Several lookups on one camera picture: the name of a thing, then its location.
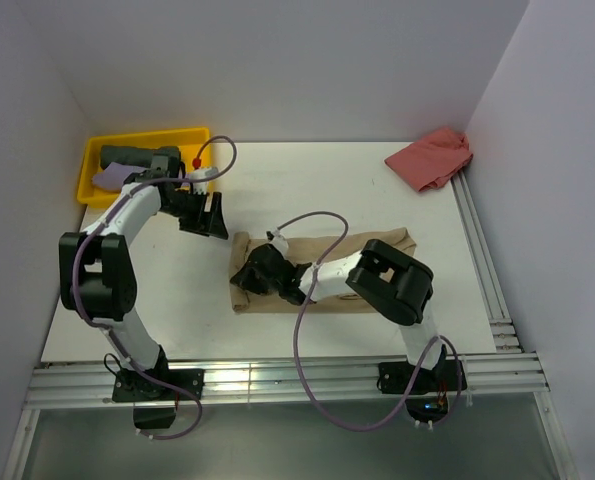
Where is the dark green rolled shirt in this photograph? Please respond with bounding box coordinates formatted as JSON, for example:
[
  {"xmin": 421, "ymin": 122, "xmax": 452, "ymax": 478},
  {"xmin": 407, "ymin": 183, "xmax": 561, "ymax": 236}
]
[{"xmin": 100, "ymin": 145, "xmax": 181, "ymax": 169}]

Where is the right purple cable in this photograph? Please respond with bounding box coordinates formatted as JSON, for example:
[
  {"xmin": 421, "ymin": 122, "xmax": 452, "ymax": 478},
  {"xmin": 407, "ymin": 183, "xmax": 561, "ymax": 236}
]
[{"xmin": 276, "ymin": 210, "xmax": 464, "ymax": 431}]

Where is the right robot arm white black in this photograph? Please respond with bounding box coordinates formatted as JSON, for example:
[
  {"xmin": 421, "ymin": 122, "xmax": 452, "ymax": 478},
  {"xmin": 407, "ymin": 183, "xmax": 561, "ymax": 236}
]
[{"xmin": 230, "ymin": 238, "xmax": 446, "ymax": 390}]

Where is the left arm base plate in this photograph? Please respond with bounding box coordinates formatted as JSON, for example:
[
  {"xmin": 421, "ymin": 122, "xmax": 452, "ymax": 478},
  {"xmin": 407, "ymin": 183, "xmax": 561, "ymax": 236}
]
[{"xmin": 111, "ymin": 369, "xmax": 204, "ymax": 431}]

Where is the aluminium front rail frame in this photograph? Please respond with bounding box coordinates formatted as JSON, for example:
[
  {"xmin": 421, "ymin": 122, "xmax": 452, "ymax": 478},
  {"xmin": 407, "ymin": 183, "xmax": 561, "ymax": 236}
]
[{"xmin": 3, "ymin": 352, "xmax": 578, "ymax": 479}]

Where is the purple cable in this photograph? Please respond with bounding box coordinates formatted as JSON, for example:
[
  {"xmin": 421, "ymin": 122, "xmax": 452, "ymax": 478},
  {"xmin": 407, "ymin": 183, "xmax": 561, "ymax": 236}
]
[
  {"xmin": 276, "ymin": 210, "xmax": 464, "ymax": 431},
  {"xmin": 71, "ymin": 135, "xmax": 237, "ymax": 441}
]

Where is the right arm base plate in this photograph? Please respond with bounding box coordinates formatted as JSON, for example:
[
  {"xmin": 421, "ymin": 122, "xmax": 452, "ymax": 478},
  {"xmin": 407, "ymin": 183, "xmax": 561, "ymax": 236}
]
[{"xmin": 377, "ymin": 359, "xmax": 468, "ymax": 395}]

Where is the lavender folded shirt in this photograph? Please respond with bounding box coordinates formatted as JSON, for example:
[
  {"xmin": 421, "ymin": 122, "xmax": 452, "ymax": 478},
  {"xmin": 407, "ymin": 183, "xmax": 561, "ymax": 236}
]
[{"xmin": 92, "ymin": 162, "xmax": 139, "ymax": 192}]

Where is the yellow plastic bin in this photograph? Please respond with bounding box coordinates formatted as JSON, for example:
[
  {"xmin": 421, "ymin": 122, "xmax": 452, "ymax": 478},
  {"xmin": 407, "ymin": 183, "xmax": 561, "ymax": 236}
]
[{"xmin": 77, "ymin": 127, "xmax": 213, "ymax": 209}]

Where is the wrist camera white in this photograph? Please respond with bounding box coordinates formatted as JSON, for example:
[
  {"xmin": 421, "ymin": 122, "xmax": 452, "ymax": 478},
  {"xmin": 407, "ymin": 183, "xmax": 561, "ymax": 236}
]
[
  {"xmin": 266, "ymin": 228, "xmax": 289, "ymax": 257},
  {"xmin": 185, "ymin": 157, "xmax": 219, "ymax": 195}
]

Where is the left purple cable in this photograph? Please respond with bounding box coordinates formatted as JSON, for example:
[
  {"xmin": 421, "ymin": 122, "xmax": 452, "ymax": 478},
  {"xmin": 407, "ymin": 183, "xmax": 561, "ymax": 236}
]
[{"xmin": 71, "ymin": 135, "xmax": 237, "ymax": 441}]

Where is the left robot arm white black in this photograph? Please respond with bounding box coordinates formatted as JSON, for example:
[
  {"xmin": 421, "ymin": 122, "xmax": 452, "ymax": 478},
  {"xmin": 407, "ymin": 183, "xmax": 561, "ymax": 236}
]
[{"xmin": 58, "ymin": 151, "xmax": 228, "ymax": 399}]

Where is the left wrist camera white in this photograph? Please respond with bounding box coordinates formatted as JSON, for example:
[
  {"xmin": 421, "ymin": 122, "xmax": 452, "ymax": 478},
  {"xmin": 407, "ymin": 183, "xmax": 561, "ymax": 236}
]
[{"xmin": 185, "ymin": 157, "xmax": 219, "ymax": 195}]

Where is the beige t shirt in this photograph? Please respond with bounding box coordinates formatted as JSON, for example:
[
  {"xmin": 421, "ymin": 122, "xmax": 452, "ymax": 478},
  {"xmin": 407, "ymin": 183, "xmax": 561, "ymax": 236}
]
[{"xmin": 229, "ymin": 227, "xmax": 418, "ymax": 315}]

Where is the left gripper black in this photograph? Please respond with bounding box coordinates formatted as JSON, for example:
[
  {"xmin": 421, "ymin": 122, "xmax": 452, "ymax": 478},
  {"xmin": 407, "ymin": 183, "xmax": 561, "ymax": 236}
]
[{"xmin": 162, "ymin": 189, "xmax": 228, "ymax": 239}]

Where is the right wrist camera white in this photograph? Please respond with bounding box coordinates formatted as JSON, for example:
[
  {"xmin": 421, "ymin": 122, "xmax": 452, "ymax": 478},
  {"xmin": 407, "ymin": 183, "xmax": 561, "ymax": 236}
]
[{"xmin": 266, "ymin": 228, "xmax": 289, "ymax": 257}]

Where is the pink t shirt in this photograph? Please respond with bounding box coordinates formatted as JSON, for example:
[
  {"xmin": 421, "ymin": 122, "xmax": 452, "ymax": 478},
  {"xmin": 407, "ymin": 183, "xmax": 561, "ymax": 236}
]
[{"xmin": 384, "ymin": 127, "xmax": 473, "ymax": 193}]

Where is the aluminium right side rail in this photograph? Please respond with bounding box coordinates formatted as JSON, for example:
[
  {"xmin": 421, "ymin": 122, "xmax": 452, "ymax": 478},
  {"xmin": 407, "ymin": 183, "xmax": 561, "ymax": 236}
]
[{"xmin": 451, "ymin": 173, "xmax": 523, "ymax": 353}]

